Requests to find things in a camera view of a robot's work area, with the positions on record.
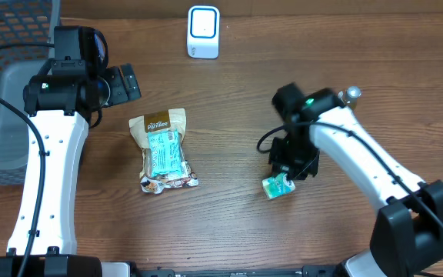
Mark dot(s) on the brown Pantree snack pouch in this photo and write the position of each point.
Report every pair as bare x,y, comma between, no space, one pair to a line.
172,119

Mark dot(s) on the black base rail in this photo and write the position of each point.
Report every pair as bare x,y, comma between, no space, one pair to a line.
237,273

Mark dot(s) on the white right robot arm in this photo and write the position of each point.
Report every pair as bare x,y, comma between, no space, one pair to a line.
407,236

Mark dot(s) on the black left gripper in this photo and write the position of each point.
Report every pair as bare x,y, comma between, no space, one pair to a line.
121,95

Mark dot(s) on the teal tissue pack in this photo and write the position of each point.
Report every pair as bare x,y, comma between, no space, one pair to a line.
277,186

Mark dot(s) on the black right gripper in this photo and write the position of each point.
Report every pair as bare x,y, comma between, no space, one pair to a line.
292,165

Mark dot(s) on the grey plastic mesh basket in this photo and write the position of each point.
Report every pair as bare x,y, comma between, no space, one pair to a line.
24,24

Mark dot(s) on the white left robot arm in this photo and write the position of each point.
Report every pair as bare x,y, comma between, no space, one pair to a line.
62,102

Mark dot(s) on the yellow oil bottle silver cap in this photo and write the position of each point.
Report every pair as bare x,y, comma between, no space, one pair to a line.
350,96

